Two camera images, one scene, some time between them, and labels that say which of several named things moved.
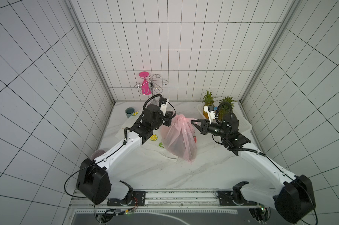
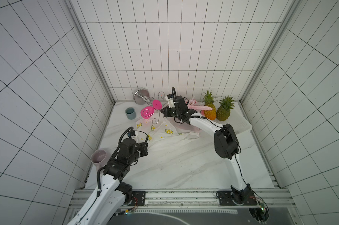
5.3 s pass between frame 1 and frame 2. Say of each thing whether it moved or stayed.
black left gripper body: moved
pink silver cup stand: moved
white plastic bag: moved
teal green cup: stayed
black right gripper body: moved
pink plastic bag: moved
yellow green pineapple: stayed
